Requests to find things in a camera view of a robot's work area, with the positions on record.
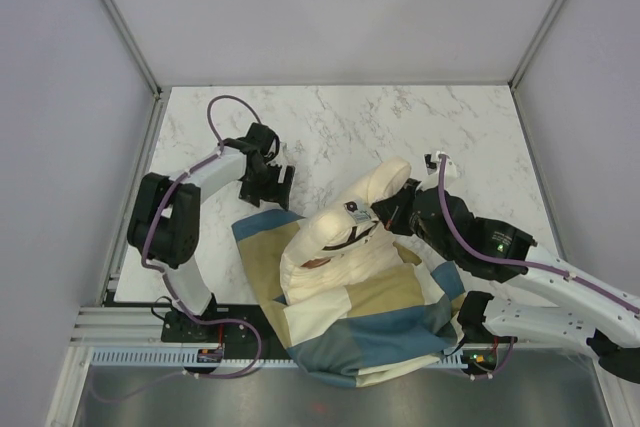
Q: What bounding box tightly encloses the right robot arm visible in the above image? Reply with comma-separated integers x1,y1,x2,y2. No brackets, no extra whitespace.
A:
372,179,639,383

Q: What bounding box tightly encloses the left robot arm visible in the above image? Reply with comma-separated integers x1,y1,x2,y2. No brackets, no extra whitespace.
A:
126,122,295,341

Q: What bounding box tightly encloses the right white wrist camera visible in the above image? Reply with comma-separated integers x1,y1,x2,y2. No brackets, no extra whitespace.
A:
424,150,459,181

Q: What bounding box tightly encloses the right aluminium frame post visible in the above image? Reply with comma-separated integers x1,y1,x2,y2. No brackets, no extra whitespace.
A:
508,0,569,93

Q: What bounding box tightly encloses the aluminium frame post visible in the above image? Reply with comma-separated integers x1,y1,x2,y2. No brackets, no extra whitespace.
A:
99,0,162,100
508,0,569,93

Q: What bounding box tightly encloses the blue beige checked pillowcase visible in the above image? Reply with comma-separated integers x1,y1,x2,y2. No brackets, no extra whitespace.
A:
232,209,464,388

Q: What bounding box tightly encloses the white slotted cable duct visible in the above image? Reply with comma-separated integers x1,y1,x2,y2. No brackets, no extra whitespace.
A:
90,347,497,369

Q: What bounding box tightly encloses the cream bear print pillow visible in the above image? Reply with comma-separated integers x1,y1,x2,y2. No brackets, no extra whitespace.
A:
280,157,424,305

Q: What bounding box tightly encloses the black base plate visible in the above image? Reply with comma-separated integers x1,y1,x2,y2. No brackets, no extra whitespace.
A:
159,304,516,361

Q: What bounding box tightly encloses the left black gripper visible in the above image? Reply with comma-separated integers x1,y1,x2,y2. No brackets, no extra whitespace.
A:
240,162,295,211

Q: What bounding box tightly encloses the left aluminium frame post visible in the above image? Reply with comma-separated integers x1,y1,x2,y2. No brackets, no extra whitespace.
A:
99,0,162,100

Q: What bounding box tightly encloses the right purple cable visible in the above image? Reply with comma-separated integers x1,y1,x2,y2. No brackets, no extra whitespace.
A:
437,154,640,383

